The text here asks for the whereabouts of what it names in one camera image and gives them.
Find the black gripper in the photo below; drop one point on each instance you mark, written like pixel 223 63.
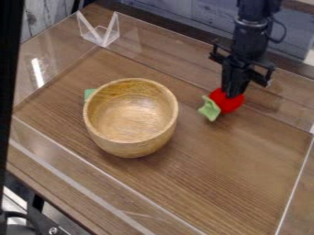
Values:
pixel 243 60

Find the red plush strawberry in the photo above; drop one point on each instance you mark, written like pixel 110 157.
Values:
pixel 219 104

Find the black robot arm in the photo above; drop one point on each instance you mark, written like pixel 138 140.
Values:
pixel 257 10

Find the small green object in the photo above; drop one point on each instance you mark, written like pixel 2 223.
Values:
pixel 88 93

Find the blue-grey sofa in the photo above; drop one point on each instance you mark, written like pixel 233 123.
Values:
pixel 216 14

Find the wooden bowl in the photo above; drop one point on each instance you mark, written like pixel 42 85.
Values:
pixel 130 116

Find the clear acrylic corner bracket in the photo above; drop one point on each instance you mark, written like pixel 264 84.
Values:
pixel 104 36

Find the black vertical post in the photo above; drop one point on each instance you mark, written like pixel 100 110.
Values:
pixel 11 26

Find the black table leg bracket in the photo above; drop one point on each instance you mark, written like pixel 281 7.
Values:
pixel 44 224

